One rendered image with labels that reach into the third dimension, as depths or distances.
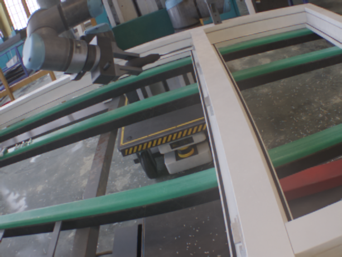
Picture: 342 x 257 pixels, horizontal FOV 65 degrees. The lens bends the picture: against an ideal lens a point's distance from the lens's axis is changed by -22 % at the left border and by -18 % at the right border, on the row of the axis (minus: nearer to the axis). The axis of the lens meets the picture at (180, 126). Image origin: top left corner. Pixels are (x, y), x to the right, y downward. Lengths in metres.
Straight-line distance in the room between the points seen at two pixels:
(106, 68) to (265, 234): 0.62
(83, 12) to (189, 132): 1.10
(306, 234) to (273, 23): 0.86
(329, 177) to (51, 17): 0.83
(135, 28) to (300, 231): 1.64
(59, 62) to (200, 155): 1.26
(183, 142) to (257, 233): 1.52
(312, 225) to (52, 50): 0.66
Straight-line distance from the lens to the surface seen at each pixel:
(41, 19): 0.86
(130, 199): 0.52
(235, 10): 4.72
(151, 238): 0.83
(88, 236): 0.56
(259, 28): 1.06
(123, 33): 1.84
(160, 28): 1.83
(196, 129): 1.75
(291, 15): 1.09
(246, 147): 0.41
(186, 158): 1.86
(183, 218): 0.84
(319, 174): 0.80
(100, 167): 0.71
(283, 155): 0.50
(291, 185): 0.78
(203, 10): 1.66
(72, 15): 0.85
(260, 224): 0.31
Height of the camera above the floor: 1.17
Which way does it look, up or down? 29 degrees down
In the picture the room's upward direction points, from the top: 20 degrees counter-clockwise
